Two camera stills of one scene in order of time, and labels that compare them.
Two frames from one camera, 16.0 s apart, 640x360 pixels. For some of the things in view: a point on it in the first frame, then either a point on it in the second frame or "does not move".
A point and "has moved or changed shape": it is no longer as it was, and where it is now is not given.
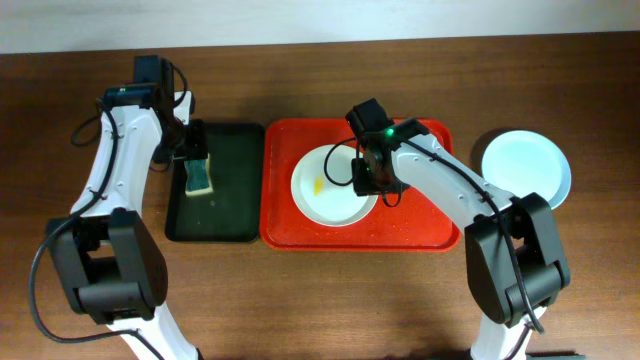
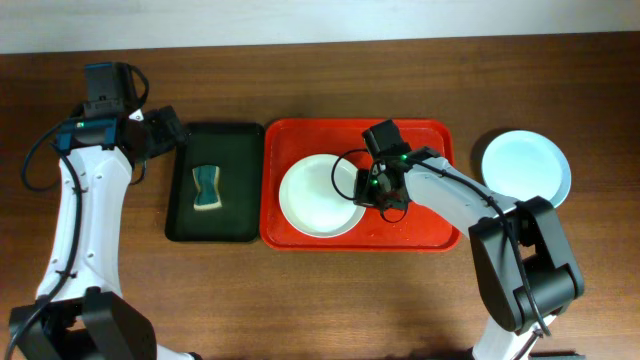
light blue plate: (520, 162) does not move
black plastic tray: (234, 211) does not move
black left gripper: (195, 145) → (167, 130)
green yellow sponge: (199, 178) → (207, 197)
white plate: (325, 202) has moved or changed shape
